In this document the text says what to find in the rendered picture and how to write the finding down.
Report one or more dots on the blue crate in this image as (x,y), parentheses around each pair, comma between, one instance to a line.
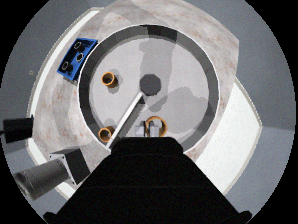
(71,55)

